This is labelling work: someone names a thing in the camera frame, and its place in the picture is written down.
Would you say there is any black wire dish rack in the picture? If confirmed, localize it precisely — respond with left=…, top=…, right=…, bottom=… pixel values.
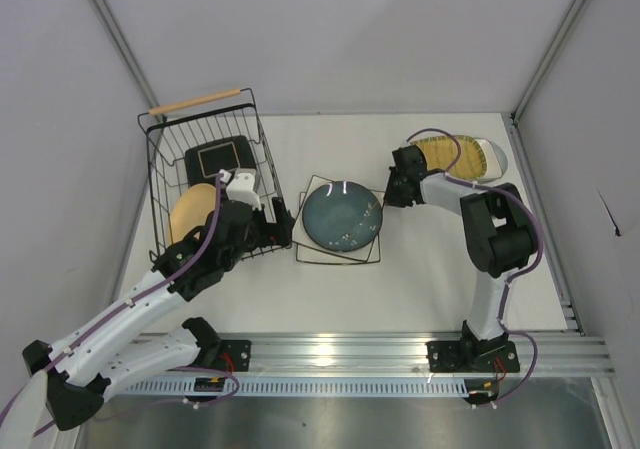
left=138, top=88, right=284, bottom=260

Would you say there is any woven fan-shaped plate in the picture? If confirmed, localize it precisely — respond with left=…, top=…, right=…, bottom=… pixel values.
left=412, top=135, right=487, bottom=180

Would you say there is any wooden plate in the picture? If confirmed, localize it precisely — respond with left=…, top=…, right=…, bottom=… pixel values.
left=169, top=183, right=217, bottom=244

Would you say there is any dark blue round plate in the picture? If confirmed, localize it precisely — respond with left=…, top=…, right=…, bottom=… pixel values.
left=302, top=180, right=383, bottom=253

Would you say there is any black square dish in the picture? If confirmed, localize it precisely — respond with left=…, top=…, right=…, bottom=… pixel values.
left=184, top=136, right=257, bottom=187

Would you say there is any white square plate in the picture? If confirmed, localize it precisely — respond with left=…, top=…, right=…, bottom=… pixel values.
left=296, top=236, right=381, bottom=266
left=292, top=175, right=381, bottom=266

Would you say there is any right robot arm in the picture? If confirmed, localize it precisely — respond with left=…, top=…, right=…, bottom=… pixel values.
left=384, top=145, right=542, bottom=372

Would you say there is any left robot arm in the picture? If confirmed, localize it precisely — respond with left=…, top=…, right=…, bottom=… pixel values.
left=22, top=194, right=293, bottom=431

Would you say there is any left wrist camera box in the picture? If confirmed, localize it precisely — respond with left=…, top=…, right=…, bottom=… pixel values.
left=218, top=168, right=261, bottom=210

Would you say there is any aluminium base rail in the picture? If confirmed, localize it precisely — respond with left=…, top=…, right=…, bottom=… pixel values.
left=69, top=332, right=616, bottom=375

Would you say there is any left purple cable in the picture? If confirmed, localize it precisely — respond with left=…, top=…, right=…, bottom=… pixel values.
left=0, top=171, right=241, bottom=438

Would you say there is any white slotted cable duct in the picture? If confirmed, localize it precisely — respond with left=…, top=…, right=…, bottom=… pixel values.
left=123, top=375, right=468, bottom=398

